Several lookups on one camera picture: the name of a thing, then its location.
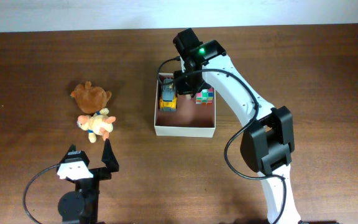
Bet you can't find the white cardboard box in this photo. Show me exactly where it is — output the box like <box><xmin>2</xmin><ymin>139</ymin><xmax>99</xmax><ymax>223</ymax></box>
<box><xmin>154</xmin><ymin>84</ymin><xmax>216</xmax><ymax>138</ymax></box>

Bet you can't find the grey yellow toy car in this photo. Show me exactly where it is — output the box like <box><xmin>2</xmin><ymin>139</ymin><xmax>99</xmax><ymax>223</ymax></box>
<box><xmin>159</xmin><ymin>78</ymin><xmax>177</xmax><ymax>111</ymax></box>

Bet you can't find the colourful puzzle cube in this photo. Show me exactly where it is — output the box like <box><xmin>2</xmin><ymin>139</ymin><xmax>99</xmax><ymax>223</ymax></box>
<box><xmin>196</xmin><ymin>88</ymin><xmax>214</xmax><ymax>105</ymax></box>

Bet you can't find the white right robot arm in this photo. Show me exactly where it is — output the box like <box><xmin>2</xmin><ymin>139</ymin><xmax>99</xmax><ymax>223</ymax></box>
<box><xmin>173</xmin><ymin>29</ymin><xmax>301</xmax><ymax>223</ymax></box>

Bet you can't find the yellow plush duck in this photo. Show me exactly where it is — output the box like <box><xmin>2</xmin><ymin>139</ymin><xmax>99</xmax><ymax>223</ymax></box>
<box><xmin>77</xmin><ymin>108</ymin><xmax>116</xmax><ymax>143</ymax></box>

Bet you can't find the brown plush toy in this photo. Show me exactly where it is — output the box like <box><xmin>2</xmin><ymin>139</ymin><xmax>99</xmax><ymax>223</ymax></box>
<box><xmin>70</xmin><ymin>81</ymin><xmax>112</xmax><ymax>114</ymax></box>

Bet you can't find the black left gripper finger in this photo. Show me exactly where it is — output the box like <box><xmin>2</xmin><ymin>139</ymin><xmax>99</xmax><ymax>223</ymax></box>
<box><xmin>101</xmin><ymin>139</ymin><xmax>119</xmax><ymax>172</ymax></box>
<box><xmin>60</xmin><ymin>144</ymin><xmax>90</xmax><ymax>165</ymax></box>

